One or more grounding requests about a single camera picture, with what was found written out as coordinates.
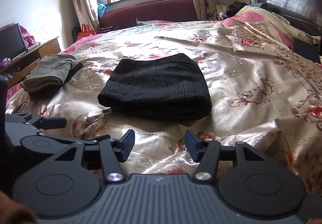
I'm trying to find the red gift bag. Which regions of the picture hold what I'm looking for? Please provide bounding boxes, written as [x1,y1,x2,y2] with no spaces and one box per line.
[76,24,96,41]

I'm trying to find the pink cloth behind monitor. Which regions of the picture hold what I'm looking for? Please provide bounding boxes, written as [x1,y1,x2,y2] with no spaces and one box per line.
[19,25,36,48]

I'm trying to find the dark red sofa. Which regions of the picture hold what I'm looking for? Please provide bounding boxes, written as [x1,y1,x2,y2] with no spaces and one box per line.
[99,0,198,29]

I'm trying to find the black monitor screen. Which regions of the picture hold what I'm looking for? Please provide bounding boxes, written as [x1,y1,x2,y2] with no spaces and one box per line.
[0,23,27,61]

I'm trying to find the folded olive green garment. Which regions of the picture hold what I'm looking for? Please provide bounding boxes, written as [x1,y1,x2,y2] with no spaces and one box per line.
[21,54,79,92]

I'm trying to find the pink floral pillow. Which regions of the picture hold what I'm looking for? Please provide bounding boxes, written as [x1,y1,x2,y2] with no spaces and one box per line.
[222,6,321,49]

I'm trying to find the floral satin bedspread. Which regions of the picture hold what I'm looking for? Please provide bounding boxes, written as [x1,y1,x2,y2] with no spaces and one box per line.
[6,22,321,195]

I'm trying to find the black bag by headboard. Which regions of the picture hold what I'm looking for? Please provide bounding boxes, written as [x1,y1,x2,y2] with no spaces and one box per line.
[226,1,247,18]

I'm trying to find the blue plastic bag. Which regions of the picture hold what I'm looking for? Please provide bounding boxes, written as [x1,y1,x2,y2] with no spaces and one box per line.
[97,2,106,21]

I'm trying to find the folded black garment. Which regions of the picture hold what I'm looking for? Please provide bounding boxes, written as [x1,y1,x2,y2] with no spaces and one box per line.
[28,62,82,101]

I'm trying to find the operator hand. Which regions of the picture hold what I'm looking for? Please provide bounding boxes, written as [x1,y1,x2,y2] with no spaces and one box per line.
[0,192,38,224]

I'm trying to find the dark grey checked pants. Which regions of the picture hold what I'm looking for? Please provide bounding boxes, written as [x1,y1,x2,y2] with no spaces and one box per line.
[98,53,212,122]

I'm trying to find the wooden desk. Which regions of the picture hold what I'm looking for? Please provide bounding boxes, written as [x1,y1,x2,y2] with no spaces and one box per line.
[1,37,61,89]

